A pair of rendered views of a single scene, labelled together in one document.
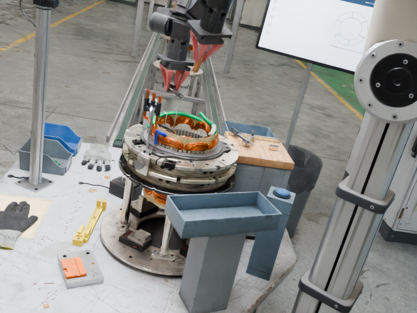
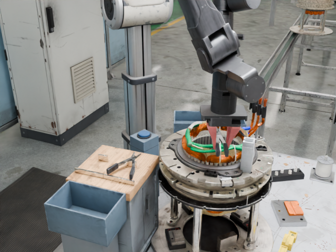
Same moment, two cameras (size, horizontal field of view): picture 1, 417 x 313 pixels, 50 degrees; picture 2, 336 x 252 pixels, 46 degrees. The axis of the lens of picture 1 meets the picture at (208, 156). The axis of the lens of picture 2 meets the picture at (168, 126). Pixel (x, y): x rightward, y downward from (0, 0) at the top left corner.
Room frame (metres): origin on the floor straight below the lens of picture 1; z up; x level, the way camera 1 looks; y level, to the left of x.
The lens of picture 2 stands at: (2.07, 0.46, 1.67)
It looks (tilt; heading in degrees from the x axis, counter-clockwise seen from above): 27 degrees down; 211
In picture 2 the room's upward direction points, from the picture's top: straight up
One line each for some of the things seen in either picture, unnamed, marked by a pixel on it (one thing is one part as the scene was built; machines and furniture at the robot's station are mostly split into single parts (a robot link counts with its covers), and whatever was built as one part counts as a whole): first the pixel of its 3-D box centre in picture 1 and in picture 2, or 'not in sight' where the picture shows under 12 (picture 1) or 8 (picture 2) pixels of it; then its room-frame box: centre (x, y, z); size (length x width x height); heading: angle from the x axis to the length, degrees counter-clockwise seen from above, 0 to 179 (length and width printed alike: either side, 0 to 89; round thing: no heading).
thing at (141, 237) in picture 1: (139, 236); (241, 214); (1.07, 0.14, 0.83); 0.05 x 0.04 x 0.02; 68
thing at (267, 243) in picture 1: (270, 233); (145, 167); (1.10, -0.21, 0.91); 0.07 x 0.07 x 0.25; 77
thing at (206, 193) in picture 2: not in sight; (192, 188); (1.31, 0.08, 1.05); 0.09 x 0.04 x 0.01; 104
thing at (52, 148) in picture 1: (46, 156); not in sight; (1.46, 0.57, 0.82); 0.16 x 0.14 x 0.07; 97
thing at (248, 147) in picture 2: (149, 113); (247, 154); (1.21, 0.19, 1.14); 0.03 x 0.03 x 0.09; 14
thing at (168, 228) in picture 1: (169, 224); not in sight; (1.03, 0.07, 0.91); 0.02 x 0.02 x 0.21
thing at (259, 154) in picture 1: (257, 149); (114, 170); (1.34, -0.15, 1.05); 0.20 x 0.19 x 0.02; 10
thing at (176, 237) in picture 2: not in sight; (176, 236); (1.26, 0.01, 0.83); 0.05 x 0.04 x 0.02; 42
